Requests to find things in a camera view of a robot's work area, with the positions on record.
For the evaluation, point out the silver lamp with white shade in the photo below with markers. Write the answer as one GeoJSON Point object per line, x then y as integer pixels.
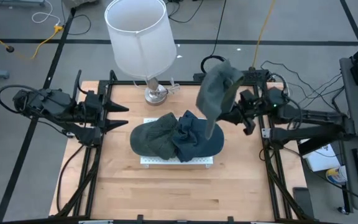
{"type": "Point", "coordinates": [141, 46]}

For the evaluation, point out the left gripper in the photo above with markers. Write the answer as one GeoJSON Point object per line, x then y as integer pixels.
{"type": "Point", "coordinates": [96, 109]}

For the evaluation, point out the black tablet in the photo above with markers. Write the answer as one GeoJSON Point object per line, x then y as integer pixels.
{"type": "Point", "coordinates": [303, 202]}

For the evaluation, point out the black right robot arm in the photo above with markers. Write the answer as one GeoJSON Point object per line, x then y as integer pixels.
{"type": "Point", "coordinates": [309, 118]}

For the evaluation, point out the dark green cap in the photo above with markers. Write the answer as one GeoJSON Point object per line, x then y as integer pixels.
{"type": "Point", "coordinates": [152, 137]}

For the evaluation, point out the grey washed cap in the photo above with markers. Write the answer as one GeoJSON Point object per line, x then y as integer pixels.
{"type": "Point", "coordinates": [213, 90]}

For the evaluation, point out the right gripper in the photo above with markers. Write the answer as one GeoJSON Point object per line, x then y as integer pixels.
{"type": "Point", "coordinates": [249, 105]}

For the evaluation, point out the white perforated metal shelf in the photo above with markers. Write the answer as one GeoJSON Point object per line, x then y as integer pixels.
{"type": "Point", "coordinates": [172, 160]}

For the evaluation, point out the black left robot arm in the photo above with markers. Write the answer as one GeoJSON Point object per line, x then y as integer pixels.
{"type": "Point", "coordinates": [51, 102]}

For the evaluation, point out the round wipes tub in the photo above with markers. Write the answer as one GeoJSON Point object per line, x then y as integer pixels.
{"type": "Point", "coordinates": [336, 175]}

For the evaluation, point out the dark blue denim cap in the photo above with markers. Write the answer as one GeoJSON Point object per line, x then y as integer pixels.
{"type": "Point", "coordinates": [191, 140]}

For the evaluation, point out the white cardboard box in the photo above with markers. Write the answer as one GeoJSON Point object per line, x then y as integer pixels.
{"type": "Point", "coordinates": [319, 160]}

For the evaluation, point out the black aluminium rig frame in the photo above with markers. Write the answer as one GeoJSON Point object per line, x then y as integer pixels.
{"type": "Point", "coordinates": [126, 82]}

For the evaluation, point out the black power strip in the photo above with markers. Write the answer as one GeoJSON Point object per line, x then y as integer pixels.
{"type": "Point", "coordinates": [256, 75]}

